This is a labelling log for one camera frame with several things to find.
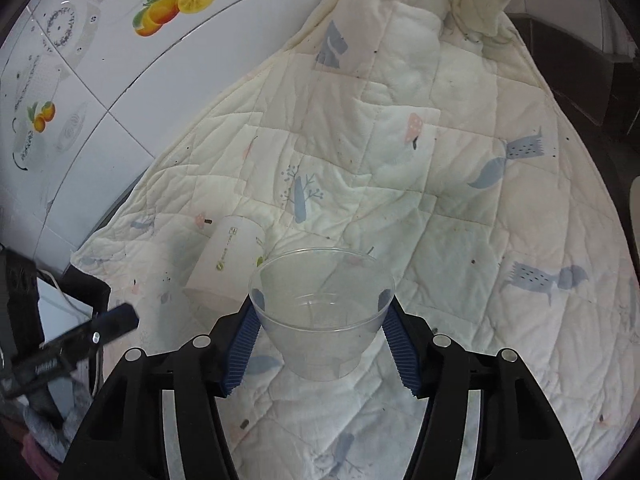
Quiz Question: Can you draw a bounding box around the cream quilted printed blanket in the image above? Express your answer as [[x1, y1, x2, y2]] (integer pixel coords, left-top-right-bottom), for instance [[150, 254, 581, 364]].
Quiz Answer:
[[70, 0, 640, 480]]

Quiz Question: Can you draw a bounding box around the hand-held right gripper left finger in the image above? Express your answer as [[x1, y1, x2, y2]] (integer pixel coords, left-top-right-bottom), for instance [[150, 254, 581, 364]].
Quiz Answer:
[[59, 294, 262, 480]]

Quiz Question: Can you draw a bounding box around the grey cloth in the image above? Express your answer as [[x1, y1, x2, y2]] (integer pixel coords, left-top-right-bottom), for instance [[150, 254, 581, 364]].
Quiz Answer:
[[20, 382, 93, 463]]

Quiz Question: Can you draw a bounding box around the white appliance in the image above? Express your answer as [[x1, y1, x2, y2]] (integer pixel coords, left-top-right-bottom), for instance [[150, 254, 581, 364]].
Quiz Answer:
[[36, 280, 103, 411]]

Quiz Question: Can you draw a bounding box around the white plate with red print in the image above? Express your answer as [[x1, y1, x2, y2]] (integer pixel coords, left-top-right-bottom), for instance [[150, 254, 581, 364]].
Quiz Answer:
[[630, 174, 640, 261]]

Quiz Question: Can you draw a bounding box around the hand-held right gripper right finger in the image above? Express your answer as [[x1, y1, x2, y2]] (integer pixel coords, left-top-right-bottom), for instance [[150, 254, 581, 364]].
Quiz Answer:
[[377, 295, 583, 480]]

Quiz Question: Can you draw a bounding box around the white paper cup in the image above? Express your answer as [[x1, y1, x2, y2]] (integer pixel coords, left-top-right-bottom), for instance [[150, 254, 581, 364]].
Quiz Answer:
[[182, 215, 269, 310]]

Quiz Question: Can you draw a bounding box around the clear plastic cup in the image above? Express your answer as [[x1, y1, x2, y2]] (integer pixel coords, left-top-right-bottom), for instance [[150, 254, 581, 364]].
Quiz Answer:
[[248, 246, 396, 384]]

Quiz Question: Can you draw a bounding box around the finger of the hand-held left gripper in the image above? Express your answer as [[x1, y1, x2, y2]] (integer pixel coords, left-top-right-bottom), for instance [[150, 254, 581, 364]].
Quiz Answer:
[[0, 246, 43, 361], [0, 302, 139, 400]]

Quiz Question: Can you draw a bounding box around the white cable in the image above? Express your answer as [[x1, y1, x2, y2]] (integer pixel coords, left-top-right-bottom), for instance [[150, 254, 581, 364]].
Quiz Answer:
[[37, 269, 98, 318]]

